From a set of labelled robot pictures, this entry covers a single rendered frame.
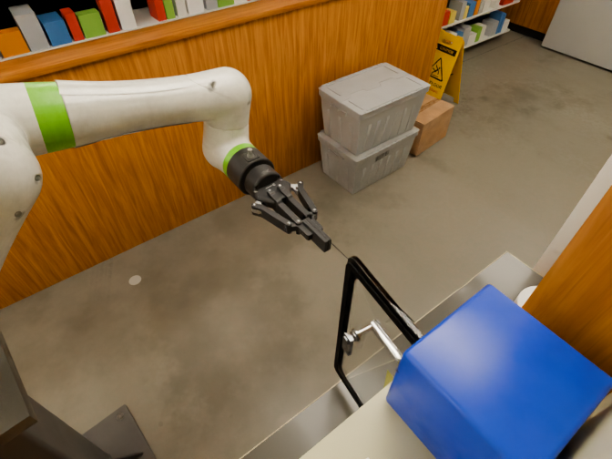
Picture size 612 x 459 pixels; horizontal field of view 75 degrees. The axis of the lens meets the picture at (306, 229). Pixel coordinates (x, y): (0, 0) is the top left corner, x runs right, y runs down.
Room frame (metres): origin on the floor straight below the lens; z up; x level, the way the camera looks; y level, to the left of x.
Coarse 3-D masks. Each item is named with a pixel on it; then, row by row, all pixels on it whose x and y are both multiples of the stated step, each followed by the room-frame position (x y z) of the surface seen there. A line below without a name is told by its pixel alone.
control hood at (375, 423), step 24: (360, 408) 0.12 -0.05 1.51; (384, 408) 0.12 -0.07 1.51; (336, 432) 0.10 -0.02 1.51; (360, 432) 0.10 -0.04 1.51; (384, 432) 0.10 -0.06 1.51; (408, 432) 0.10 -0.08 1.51; (312, 456) 0.08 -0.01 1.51; (336, 456) 0.08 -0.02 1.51; (360, 456) 0.08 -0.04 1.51; (384, 456) 0.08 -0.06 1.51; (408, 456) 0.08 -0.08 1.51; (432, 456) 0.08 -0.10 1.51
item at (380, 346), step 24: (360, 264) 0.37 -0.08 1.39; (360, 288) 0.35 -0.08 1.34; (360, 312) 0.35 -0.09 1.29; (384, 312) 0.30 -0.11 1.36; (360, 336) 0.34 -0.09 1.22; (384, 336) 0.29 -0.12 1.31; (360, 360) 0.33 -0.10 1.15; (384, 360) 0.28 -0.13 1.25; (360, 384) 0.31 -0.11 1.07; (384, 384) 0.27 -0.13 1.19
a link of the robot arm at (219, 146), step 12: (204, 132) 0.76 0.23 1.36; (216, 132) 0.74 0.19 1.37; (228, 132) 0.74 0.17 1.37; (240, 132) 0.75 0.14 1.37; (204, 144) 0.76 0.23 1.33; (216, 144) 0.74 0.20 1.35; (228, 144) 0.73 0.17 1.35; (240, 144) 0.73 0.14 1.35; (204, 156) 0.76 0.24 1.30; (216, 156) 0.72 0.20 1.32; (228, 156) 0.70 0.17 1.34
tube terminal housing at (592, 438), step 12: (600, 408) 0.10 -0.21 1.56; (588, 420) 0.10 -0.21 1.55; (600, 420) 0.09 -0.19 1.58; (576, 432) 0.09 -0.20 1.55; (588, 432) 0.08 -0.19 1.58; (600, 432) 0.07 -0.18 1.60; (576, 444) 0.07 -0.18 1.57; (588, 444) 0.07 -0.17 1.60; (600, 444) 0.06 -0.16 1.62; (564, 456) 0.07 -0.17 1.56; (576, 456) 0.06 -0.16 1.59; (588, 456) 0.06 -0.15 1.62; (600, 456) 0.05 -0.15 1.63
